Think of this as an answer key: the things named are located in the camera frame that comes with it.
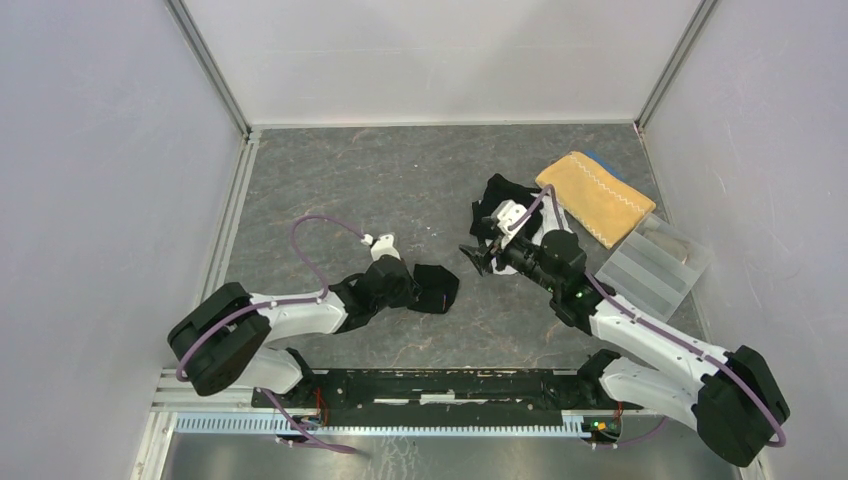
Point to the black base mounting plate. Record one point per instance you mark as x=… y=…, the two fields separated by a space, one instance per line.
x=447 y=397

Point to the white underwear black waistband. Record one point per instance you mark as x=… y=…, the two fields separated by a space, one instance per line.
x=548 y=211

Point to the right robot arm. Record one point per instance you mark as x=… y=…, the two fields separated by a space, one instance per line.
x=729 y=398

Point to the folded yellow towel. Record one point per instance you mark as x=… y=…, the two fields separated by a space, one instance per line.
x=608 y=208

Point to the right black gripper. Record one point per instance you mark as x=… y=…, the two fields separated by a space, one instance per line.
x=479 y=256

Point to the blue cloth under towel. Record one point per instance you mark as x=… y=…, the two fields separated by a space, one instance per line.
x=594 y=156

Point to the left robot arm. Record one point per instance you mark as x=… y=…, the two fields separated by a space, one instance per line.
x=225 y=340

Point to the black underwear beige waistband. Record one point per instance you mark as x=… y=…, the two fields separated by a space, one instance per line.
x=438 y=289

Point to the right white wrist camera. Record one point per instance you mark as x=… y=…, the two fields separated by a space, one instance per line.
x=509 y=218

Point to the aluminium frame rail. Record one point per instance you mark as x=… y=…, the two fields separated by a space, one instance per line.
x=246 y=410

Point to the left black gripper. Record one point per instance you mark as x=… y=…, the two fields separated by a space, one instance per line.
x=410 y=293

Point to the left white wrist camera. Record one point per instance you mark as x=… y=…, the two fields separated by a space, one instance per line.
x=381 y=246

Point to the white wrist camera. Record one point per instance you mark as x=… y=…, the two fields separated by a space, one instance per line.
x=381 y=246
x=509 y=218

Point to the clear plastic organizer box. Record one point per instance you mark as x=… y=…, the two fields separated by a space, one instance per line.
x=655 y=267

